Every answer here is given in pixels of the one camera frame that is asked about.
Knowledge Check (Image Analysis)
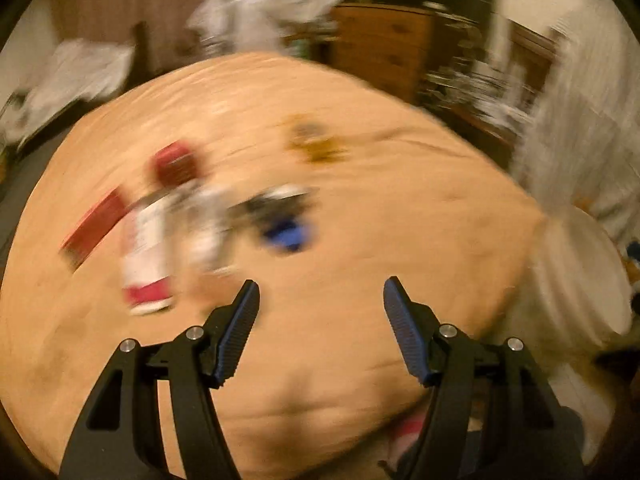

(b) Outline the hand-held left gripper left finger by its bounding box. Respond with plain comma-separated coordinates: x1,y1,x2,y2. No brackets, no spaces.
59,280,261,480

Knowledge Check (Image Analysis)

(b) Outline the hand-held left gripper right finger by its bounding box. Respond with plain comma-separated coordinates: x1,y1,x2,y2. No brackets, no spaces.
383,276,586,480

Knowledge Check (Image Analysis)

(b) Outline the dark wrapper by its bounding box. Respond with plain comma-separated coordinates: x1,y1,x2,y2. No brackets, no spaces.
240,185,321,256

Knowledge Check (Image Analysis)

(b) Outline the white bucket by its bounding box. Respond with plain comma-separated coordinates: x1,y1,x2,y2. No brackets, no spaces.
505,205,633,361

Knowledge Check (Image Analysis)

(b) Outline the orange blanket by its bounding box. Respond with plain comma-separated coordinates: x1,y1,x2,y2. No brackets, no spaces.
0,50,548,480

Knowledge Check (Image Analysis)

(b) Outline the red carton box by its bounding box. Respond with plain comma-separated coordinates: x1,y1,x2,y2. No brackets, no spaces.
59,185,136,268

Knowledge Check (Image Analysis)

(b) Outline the red round tin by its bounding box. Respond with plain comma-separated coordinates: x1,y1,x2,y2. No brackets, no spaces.
152,141,202,191

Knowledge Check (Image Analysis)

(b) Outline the yellow snack packet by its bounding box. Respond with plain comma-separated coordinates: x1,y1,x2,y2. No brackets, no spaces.
285,115,351,166

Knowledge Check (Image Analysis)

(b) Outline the dark side table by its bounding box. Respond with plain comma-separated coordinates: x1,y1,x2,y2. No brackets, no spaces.
415,85,526,157

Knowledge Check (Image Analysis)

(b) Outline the grey bed sheet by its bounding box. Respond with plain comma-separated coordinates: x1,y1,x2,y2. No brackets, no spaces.
0,135,51,271

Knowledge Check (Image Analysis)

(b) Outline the striped cloth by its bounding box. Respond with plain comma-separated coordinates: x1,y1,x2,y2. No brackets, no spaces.
510,25,640,241

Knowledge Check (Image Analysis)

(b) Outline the wooden dresser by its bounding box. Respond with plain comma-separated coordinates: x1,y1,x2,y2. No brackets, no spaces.
330,2,436,106

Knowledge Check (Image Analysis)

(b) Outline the wooden chair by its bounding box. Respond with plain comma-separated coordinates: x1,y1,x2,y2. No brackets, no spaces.
500,20,557,92

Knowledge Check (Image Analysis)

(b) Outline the low plastic dust cover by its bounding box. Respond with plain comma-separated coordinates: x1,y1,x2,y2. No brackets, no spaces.
0,37,136,151

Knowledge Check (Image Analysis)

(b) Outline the tall plastic dust cover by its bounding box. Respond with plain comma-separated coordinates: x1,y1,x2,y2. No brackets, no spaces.
187,0,381,56

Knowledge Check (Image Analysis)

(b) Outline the tangle of cables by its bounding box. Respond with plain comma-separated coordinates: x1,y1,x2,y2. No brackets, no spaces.
425,55,531,126

